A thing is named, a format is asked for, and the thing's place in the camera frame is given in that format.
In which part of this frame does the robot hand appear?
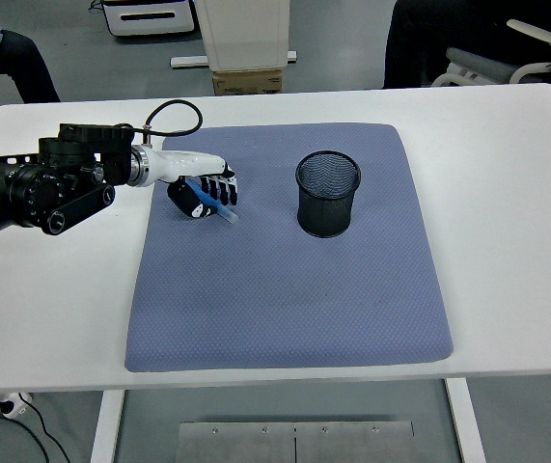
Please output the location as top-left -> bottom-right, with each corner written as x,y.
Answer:
145,150 -> 240,219

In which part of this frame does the blue marker pen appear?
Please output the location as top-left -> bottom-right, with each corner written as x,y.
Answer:
185,177 -> 240,224

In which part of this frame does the black mesh pen holder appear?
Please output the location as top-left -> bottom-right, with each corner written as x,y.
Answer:
295,150 -> 363,238

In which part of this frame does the brown cardboard box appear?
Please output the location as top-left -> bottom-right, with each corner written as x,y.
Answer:
211,68 -> 285,96

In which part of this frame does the white box appliance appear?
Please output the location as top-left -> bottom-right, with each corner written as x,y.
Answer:
100,0 -> 195,38

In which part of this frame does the blue-grey quilted mat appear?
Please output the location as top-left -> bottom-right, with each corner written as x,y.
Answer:
124,123 -> 455,373

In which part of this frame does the person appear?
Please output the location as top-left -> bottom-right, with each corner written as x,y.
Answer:
383,0 -> 551,91
0,0 -> 62,122

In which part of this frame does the white table leg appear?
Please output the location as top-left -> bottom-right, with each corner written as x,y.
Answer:
89,389 -> 125,463
445,377 -> 487,463

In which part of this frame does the white power strip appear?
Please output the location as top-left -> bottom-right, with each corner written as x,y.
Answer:
0,391 -> 33,419

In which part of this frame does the grey chair with white armrests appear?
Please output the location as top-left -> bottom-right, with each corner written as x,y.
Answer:
431,18 -> 551,88

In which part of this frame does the white pedestal unit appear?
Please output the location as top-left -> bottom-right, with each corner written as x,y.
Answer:
170,0 -> 299,73

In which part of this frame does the black floor cable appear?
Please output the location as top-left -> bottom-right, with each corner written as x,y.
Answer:
0,395 -> 71,463

